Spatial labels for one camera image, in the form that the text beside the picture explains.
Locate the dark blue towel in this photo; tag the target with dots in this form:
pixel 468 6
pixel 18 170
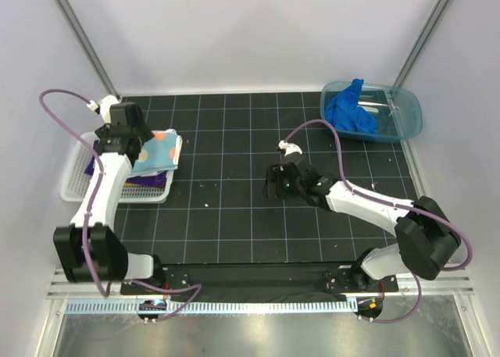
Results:
pixel 344 113

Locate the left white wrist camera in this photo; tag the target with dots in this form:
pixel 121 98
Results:
pixel 103 105

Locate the right aluminium frame post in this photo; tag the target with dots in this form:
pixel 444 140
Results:
pixel 431 24

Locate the white slotted cable duct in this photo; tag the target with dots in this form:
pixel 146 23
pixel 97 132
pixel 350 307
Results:
pixel 155 306

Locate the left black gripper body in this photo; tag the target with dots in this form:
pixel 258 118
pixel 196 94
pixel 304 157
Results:
pixel 143 132

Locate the aluminium rail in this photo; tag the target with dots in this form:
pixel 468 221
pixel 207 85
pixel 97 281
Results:
pixel 447 283

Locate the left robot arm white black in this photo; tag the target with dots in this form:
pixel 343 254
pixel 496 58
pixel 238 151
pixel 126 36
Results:
pixel 88 249

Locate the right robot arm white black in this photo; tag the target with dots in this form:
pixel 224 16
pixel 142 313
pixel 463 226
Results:
pixel 425 240

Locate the purple folded towel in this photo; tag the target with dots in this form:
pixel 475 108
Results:
pixel 157 180

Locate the white plastic basket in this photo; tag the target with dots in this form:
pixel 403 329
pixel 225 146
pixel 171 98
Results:
pixel 160 154

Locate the teal plastic bowl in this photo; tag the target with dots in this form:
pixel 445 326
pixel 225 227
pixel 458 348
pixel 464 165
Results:
pixel 396 110

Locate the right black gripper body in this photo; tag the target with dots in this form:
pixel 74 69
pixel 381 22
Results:
pixel 285 188

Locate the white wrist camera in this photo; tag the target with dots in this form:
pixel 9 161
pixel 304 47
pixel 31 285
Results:
pixel 287 148
pixel 103 105

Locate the black grid mat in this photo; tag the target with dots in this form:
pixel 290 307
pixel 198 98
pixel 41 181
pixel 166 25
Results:
pixel 216 211

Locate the white towel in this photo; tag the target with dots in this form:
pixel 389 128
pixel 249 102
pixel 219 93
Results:
pixel 173 132

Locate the orange patterned towel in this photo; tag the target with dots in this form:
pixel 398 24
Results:
pixel 160 154

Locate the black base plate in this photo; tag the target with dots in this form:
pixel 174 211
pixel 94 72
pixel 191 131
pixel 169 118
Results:
pixel 265 282

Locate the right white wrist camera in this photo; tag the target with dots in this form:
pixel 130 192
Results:
pixel 287 148

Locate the left aluminium frame post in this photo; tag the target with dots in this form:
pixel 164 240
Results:
pixel 86 46

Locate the aluminium frame post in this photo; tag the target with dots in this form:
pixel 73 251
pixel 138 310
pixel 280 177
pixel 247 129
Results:
pixel 86 46
pixel 431 24

